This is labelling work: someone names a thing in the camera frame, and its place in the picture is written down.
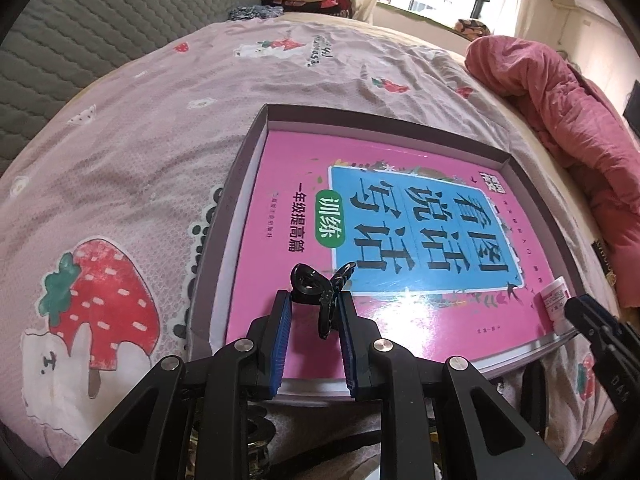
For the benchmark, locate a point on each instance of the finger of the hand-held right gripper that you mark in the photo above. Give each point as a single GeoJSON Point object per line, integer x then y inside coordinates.
{"type": "Point", "coordinates": [590, 317]}

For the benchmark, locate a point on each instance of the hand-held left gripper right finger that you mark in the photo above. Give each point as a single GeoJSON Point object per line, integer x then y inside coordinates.
{"type": "Point", "coordinates": [347, 350]}

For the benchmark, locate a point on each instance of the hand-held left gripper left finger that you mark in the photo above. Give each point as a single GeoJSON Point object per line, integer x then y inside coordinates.
{"type": "Point", "coordinates": [282, 340]}

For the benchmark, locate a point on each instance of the small white bottle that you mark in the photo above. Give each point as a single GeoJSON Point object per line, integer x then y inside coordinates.
{"type": "Point", "coordinates": [552, 302]}

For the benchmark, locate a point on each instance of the black hair claw clip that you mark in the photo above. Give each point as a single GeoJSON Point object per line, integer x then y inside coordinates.
{"type": "Point", "coordinates": [305, 285]}

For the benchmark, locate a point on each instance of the shallow grey cardboard box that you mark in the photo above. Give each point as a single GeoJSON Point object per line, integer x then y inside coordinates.
{"type": "Point", "coordinates": [210, 280]}

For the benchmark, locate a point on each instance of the brass bottle cap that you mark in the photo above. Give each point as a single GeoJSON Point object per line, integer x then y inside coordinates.
{"type": "Point", "coordinates": [260, 432]}

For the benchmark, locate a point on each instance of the pink and blue book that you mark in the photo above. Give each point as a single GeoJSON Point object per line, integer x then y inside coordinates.
{"type": "Point", "coordinates": [440, 320]}

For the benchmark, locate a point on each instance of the black television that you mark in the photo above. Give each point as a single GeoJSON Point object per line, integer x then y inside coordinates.
{"type": "Point", "coordinates": [634, 110]}

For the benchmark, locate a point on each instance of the pink quilt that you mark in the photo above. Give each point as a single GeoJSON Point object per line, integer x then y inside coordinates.
{"type": "Point", "coordinates": [550, 100]}

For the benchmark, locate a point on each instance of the patterned cushion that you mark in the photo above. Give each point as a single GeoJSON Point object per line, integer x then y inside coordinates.
{"type": "Point", "coordinates": [472, 29]}

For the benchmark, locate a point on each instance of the dark floral cloth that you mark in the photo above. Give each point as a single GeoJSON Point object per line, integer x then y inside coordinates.
{"type": "Point", "coordinates": [252, 12]}

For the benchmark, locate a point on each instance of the grey quilted headboard cover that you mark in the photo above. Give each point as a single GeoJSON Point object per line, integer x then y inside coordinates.
{"type": "Point", "coordinates": [75, 35]}

